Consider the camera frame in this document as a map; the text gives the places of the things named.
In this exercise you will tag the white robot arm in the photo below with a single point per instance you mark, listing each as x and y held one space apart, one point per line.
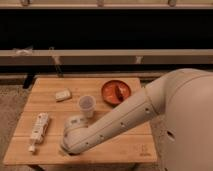
183 96

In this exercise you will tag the orange bowl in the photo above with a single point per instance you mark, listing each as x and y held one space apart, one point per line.
108 91

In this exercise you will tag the red food piece in bowl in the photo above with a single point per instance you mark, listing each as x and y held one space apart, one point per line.
119 93

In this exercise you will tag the translucent plastic cup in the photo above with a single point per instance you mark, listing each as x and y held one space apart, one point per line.
87 105

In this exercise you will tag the white sponge block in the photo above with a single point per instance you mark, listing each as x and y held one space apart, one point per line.
63 95

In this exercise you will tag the wooden table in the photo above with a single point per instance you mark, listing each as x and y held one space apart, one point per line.
131 151

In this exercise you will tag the white plastic bottle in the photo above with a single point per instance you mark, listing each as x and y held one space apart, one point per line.
38 131

